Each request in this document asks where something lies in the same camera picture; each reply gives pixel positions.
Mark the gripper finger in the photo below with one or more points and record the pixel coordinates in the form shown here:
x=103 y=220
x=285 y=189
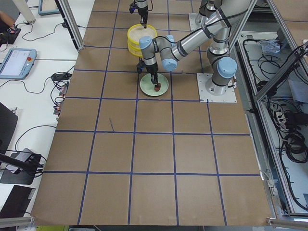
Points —
x=156 y=79
x=153 y=79

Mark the yellow steamer layer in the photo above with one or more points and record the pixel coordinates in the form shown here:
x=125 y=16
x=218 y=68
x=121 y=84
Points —
x=134 y=51
x=138 y=31

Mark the brown red bun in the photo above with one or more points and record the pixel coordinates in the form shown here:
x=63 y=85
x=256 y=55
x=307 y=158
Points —
x=157 y=87

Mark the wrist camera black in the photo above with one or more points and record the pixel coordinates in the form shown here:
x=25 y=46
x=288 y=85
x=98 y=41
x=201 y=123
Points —
x=132 y=7
x=140 y=65

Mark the black laptop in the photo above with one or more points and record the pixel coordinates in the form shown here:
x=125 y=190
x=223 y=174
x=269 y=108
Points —
x=17 y=202

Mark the light green plate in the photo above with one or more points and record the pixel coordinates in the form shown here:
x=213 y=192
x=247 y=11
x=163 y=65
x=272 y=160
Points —
x=147 y=86

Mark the teach pendant with screen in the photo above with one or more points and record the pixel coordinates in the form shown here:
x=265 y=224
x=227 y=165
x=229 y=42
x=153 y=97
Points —
x=17 y=63

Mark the black power adapter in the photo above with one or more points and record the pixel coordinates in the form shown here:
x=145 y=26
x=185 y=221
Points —
x=61 y=76

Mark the aluminium frame post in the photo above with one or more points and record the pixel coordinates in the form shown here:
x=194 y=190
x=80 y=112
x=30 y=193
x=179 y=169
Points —
x=70 y=22

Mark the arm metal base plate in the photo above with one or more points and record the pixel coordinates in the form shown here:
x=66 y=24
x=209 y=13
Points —
x=210 y=93
x=196 y=20

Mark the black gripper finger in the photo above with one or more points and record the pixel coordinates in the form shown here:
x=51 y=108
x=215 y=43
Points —
x=143 y=22

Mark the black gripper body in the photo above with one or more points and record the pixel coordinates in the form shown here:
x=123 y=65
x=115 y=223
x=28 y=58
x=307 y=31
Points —
x=152 y=69
x=143 y=11

